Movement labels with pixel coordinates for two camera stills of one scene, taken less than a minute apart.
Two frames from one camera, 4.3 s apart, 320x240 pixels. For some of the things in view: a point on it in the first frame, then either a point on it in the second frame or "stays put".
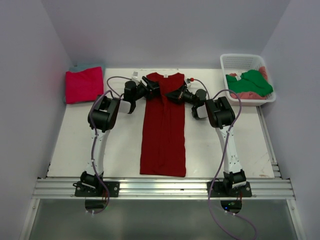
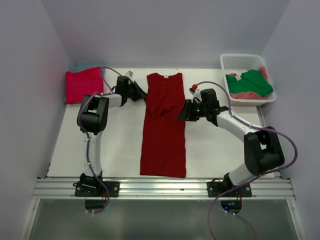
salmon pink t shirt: (251, 95) stays put
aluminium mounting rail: (163, 188) stays put
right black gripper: (177, 95) to (186, 114)
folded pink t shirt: (83, 86) stays put
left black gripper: (151, 88) to (140, 94)
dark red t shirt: (163, 138) stays put
